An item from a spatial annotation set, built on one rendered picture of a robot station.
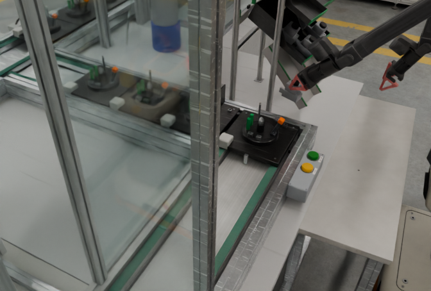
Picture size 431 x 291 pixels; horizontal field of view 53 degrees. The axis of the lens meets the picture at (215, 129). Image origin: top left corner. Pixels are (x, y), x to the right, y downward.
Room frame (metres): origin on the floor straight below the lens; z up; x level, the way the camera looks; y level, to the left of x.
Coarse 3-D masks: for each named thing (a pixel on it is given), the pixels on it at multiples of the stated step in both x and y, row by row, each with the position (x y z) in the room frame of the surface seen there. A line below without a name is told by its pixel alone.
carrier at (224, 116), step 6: (222, 108) 1.44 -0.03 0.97; (228, 108) 1.44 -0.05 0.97; (234, 108) 1.44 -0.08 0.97; (240, 108) 1.44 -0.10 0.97; (222, 114) 1.40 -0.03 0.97; (228, 114) 1.40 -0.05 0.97; (234, 114) 1.40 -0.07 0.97; (222, 120) 1.36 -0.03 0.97; (228, 120) 1.36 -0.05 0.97; (222, 126) 1.32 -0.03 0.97; (222, 132) 1.29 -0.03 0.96
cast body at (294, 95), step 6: (288, 84) 1.35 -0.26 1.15; (294, 84) 1.34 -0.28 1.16; (300, 84) 1.35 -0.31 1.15; (282, 90) 1.37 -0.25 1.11; (288, 90) 1.34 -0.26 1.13; (294, 90) 1.33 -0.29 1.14; (288, 96) 1.34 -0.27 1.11; (294, 96) 1.32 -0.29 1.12; (300, 96) 1.34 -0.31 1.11; (294, 102) 1.32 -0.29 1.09
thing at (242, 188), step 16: (224, 160) 1.18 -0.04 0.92; (240, 160) 1.18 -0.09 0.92; (256, 160) 1.19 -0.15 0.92; (224, 176) 1.10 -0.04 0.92; (240, 176) 1.10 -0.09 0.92; (256, 176) 1.10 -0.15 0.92; (272, 176) 1.08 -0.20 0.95; (224, 192) 1.02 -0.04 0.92; (240, 192) 1.02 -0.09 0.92; (256, 192) 1.00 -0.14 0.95; (224, 208) 0.95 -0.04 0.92; (240, 208) 0.95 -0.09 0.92; (256, 208) 0.95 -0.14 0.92; (224, 224) 0.88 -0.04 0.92; (240, 224) 0.86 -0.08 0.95; (224, 240) 0.82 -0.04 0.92; (240, 240) 0.84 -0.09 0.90; (224, 256) 0.74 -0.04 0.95
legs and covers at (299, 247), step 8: (296, 240) 1.16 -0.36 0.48; (304, 240) 1.39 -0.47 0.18; (296, 248) 1.15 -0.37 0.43; (304, 248) 1.34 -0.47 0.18; (296, 256) 1.15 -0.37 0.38; (288, 264) 1.16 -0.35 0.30; (296, 264) 1.15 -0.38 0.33; (288, 272) 1.16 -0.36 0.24; (296, 272) 1.21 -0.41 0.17; (288, 280) 1.16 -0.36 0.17; (280, 288) 1.11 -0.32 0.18; (288, 288) 1.11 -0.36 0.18
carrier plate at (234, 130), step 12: (240, 120) 1.36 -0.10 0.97; (228, 132) 1.28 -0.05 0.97; (240, 132) 1.28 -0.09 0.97; (288, 132) 1.29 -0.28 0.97; (240, 144) 1.21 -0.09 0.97; (276, 144) 1.22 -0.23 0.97; (288, 144) 1.22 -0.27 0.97; (252, 156) 1.16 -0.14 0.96; (264, 156) 1.15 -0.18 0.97; (276, 156) 1.15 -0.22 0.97
